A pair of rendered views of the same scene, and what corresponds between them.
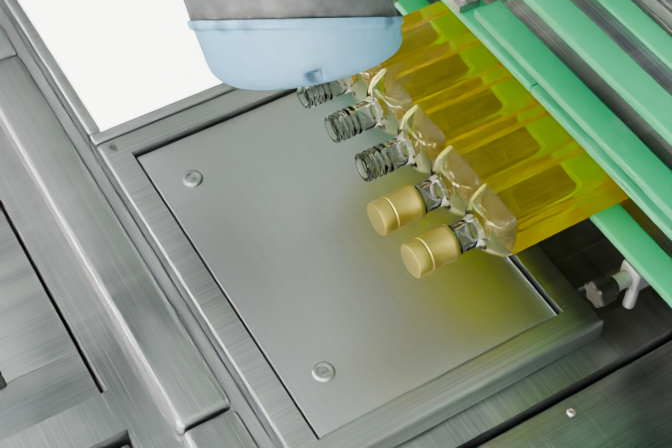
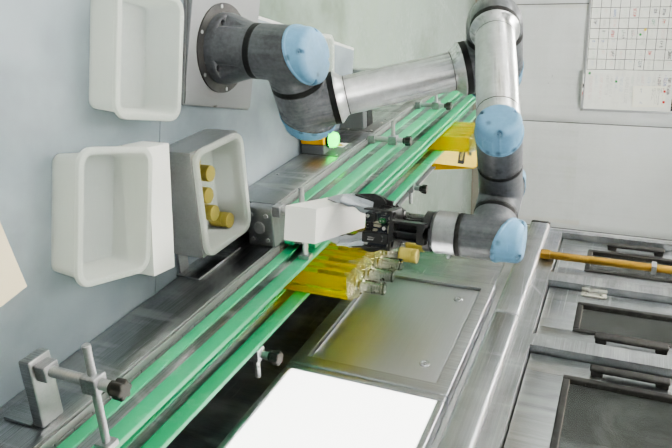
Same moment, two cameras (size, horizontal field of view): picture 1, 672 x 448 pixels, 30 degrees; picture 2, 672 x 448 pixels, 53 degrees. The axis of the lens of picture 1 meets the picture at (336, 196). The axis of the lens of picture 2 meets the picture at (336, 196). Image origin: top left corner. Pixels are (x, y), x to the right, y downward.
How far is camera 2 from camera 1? 1.98 m
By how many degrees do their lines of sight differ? 94
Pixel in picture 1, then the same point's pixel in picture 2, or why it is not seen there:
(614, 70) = (343, 185)
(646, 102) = (350, 180)
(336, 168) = (371, 335)
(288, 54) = not seen: hidden behind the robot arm
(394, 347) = (430, 293)
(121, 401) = (527, 339)
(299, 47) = not seen: hidden behind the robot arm
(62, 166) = (469, 402)
